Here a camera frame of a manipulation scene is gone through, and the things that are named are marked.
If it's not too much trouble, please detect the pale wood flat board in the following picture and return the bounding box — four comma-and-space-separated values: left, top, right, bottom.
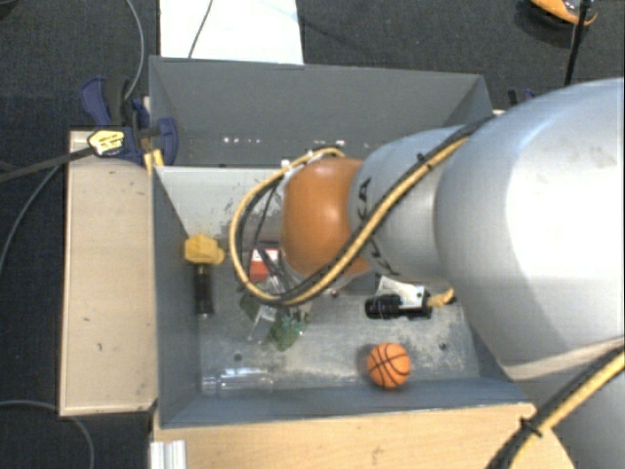
58, 129, 160, 417

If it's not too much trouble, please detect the grey metal bin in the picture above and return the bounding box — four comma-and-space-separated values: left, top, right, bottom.
147, 55, 534, 430

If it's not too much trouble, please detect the red and white box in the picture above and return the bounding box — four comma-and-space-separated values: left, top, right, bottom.
249, 247, 283, 283

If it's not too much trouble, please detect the orange toy basketball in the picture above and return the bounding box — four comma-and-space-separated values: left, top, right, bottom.
366, 342, 413, 391

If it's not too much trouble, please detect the clear plastic bottle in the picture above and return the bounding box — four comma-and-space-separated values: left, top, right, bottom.
200, 365, 275, 398

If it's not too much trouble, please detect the yellow and black tool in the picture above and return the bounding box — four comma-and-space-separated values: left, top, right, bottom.
184, 233, 228, 319

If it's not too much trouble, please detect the black cylinder on white bracket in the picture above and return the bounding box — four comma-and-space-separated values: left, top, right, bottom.
364, 280, 434, 321

